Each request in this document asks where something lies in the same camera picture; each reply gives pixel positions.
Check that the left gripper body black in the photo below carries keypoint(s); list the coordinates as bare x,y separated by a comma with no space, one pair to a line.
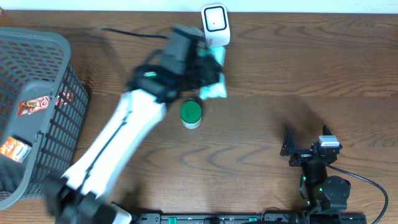
203,71

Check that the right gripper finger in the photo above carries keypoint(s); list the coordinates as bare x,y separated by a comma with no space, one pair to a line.
326,131
288,145

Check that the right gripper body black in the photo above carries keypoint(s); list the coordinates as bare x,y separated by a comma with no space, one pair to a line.
301,156

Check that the teal wet wipes pack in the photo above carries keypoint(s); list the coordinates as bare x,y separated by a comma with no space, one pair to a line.
216,90

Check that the green lid jar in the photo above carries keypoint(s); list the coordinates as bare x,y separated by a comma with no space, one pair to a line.
191,114

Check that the orange Top chocolate bar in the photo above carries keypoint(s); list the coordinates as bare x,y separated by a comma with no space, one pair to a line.
41,103

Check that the orange small box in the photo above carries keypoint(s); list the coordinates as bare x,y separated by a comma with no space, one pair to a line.
15,149

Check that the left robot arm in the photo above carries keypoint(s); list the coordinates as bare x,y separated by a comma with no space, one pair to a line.
80,195

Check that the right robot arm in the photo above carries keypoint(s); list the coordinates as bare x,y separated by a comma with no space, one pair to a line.
325,193

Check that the white barcode scanner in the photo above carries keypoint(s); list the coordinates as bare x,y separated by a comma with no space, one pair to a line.
216,25

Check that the grey plastic basket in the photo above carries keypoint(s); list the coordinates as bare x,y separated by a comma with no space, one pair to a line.
34,64

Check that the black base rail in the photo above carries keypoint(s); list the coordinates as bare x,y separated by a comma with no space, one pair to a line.
270,216

